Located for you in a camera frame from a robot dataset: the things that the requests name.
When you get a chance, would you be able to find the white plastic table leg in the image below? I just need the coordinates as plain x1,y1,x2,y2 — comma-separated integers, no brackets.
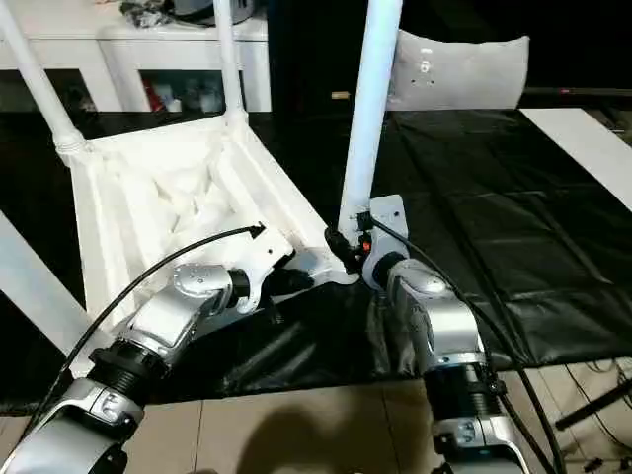
338,0,404,238
0,209,113,376
211,0,248,127
0,0,93,159

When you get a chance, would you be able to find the white plastic table top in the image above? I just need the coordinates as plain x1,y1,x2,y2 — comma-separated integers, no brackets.
56,111,364,381

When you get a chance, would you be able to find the white pillow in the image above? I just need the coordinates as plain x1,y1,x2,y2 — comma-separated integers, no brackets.
384,28,532,111

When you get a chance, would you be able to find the black box with gold label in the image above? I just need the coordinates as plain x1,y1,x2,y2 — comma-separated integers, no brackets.
269,0,401,113

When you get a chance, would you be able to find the white flat board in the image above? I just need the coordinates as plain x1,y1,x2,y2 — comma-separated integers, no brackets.
520,107,632,211

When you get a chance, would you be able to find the white glass-door cabinet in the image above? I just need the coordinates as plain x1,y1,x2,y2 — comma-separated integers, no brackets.
0,0,273,114

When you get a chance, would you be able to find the black metal table leg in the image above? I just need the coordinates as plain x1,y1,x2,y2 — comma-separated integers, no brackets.
555,384,632,431

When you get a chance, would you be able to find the grey round pot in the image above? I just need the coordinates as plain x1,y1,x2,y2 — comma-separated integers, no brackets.
162,0,271,24

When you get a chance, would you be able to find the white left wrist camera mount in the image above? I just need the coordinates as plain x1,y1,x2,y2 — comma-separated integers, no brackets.
236,231,296,315

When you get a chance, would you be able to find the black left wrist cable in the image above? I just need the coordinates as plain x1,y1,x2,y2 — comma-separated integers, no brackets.
27,222,268,435

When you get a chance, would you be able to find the black cable clutter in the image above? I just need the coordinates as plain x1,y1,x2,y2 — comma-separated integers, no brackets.
120,0,167,29

